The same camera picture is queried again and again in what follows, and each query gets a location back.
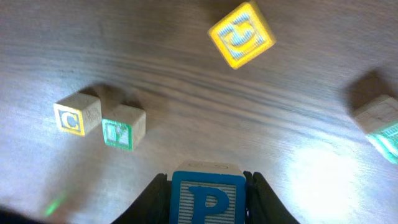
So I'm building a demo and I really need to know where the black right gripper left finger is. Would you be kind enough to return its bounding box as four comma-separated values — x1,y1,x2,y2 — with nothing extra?
112,173,172,224

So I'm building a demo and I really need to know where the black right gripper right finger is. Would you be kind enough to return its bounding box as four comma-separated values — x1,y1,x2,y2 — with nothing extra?
243,171,299,224

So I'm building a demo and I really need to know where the blue P block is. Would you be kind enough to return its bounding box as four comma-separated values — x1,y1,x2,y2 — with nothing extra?
169,161,246,224

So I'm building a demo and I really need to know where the green V block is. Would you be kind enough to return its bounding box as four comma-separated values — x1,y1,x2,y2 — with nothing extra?
102,105,147,152

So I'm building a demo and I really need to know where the yellow C block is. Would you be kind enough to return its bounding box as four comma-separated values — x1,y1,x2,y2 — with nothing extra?
53,93,102,136

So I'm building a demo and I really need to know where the green R block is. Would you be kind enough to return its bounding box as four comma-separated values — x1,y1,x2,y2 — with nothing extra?
353,95,397,165

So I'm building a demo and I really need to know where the yellow block with umbrella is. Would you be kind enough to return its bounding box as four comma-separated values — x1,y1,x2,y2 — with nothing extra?
208,1,276,70

